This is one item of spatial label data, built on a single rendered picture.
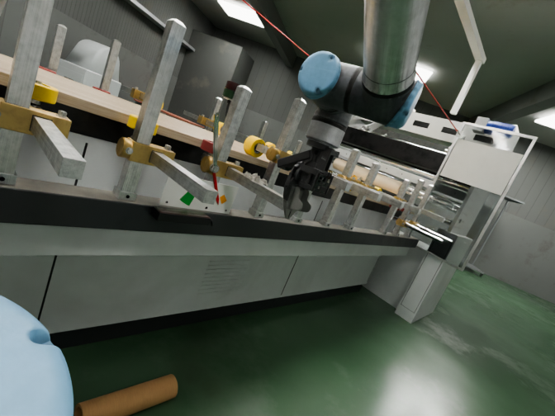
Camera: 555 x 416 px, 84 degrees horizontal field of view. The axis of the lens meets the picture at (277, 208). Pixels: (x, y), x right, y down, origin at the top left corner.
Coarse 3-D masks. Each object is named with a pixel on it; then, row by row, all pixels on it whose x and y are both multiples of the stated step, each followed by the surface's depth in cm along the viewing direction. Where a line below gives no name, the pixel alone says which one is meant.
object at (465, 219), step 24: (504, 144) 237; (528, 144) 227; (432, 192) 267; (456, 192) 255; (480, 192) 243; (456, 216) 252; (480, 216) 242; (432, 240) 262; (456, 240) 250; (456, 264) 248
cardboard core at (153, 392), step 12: (144, 384) 104; (156, 384) 105; (168, 384) 108; (108, 396) 95; (120, 396) 96; (132, 396) 98; (144, 396) 100; (156, 396) 103; (168, 396) 107; (84, 408) 89; (96, 408) 90; (108, 408) 92; (120, 408) 94; (132, 408) 97; (144, 408) 101
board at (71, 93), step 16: (0, 64) 81; (0, 80) 69; (48, 80) 92; (64, 80) 120; (64, 96) 77; (80, 96) 86; (96, 96) 107; (112, 96) 146; (96, 112) 83; (112, 112) 86; (128, 112) 95; (160, 128) 97; (176, 128) 111; (192, 128) 153; (192, 144) 107; (240, 144) 188; (256, 160) 129; (352, 192) 194
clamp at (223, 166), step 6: (210, 156) 97; (204, 162) 95; (210, 162) 94; (222, 162) 96; (228, 162) 102; (204, 168) 95; (222, 168) 97; (240, 168) 102; (216, 174) 97; (222, 174) 98
